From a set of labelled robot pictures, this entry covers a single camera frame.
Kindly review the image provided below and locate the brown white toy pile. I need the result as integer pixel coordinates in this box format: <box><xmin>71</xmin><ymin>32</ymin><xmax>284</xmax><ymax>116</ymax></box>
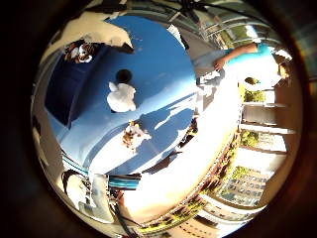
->
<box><xmin>63</xmin><ymin>40</ymin><xmax>100</xmax><ymax>64</ymax></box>

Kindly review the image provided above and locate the white brown spotted plush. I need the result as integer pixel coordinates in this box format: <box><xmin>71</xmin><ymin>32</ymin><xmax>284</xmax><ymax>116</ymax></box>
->
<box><xmin>121</xmin><ymin>120</ymin><xmax>153</xmax><ymax>154</ymax></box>

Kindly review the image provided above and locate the dark blue plastic container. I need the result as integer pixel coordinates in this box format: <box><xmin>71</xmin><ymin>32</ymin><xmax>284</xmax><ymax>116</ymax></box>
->
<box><xmin>44</xmin><ymin>44</ymin><xmax>112</xmax><ymax>128</ymax></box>

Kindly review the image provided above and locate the white plush toy black head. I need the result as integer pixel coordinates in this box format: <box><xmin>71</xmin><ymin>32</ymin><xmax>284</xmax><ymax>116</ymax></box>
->
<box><xmin>106</xmin><ymin>68</ymin><xmax>138</xmax><ymax>113</ymax></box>

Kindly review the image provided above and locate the blue striped band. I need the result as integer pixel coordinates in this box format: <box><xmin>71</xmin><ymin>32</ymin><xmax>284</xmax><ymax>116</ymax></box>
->
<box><xmin>61</xmin><ymin>153</ymin><xmax>143</xmax><ymax>191</ymax></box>

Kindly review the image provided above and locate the person in blue shirt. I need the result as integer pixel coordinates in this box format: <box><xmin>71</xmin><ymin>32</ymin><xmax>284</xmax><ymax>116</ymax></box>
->
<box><xmin>212</xmin><ymin>41</ymin><xmax>293</xmax><ymax>92</ymax></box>

